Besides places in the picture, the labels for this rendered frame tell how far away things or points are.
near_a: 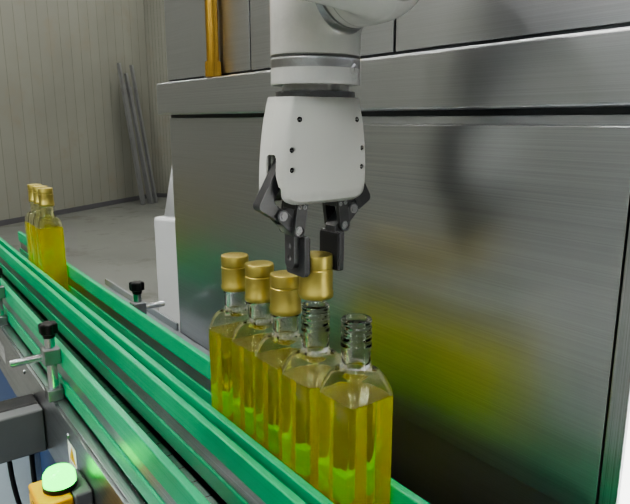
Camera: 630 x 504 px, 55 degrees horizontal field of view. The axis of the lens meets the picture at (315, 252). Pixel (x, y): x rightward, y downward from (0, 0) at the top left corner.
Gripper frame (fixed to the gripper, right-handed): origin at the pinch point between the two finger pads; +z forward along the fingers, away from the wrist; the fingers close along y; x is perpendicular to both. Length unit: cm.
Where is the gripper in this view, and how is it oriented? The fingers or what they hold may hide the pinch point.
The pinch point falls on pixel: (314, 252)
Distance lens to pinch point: 60.5
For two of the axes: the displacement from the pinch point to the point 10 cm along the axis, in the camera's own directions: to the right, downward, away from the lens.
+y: -8.0, 1.3, -5.8
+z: 0.0, 9.8, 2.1
